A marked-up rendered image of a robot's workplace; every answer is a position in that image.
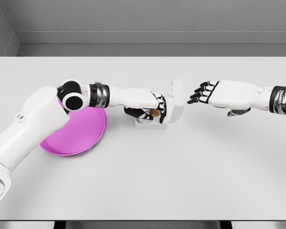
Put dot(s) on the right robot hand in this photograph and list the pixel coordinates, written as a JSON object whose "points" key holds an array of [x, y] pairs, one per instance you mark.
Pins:
{"points": [[231, 94]]}

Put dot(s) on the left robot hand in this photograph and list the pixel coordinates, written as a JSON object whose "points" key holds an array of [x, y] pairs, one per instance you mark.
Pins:
{"points": [[143, 97]]}

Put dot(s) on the brown egg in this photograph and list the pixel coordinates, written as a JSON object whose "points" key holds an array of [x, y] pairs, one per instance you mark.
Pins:
{"points": [[155, 112]]}

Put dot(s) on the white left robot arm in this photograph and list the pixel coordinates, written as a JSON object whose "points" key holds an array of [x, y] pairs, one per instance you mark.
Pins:
{"points": [[33, 114]]}

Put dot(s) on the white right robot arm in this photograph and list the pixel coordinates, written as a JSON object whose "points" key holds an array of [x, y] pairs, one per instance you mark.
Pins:
{"points": [[276, 97]]}

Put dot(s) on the white egg box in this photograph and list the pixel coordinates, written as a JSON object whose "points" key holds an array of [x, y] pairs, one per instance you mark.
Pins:
{"points": [[176, 105]]}

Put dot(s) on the pink round plate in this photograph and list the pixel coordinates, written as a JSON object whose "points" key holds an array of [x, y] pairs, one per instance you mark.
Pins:
{"points": [[85, 133]]}

